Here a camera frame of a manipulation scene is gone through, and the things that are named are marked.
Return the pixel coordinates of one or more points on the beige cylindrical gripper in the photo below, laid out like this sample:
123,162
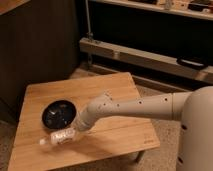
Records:
81,125

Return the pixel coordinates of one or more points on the clear plastic bottle white label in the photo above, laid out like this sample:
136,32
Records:
61,136

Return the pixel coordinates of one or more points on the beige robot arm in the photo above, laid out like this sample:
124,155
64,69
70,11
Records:
193,109

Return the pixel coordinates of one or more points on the black ceramic bowl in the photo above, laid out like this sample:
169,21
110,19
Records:
59,114

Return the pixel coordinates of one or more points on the wooden table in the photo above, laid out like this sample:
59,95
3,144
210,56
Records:
110,137

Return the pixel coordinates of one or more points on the vertical metal pole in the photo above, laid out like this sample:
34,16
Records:
89,33

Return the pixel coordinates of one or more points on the grey metal beam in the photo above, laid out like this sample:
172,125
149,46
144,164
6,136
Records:
145,59

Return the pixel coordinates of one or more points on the black handle on beam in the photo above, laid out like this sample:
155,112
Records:
192,64

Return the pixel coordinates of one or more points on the wooden wall shelf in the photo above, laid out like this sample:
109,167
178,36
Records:
177,7

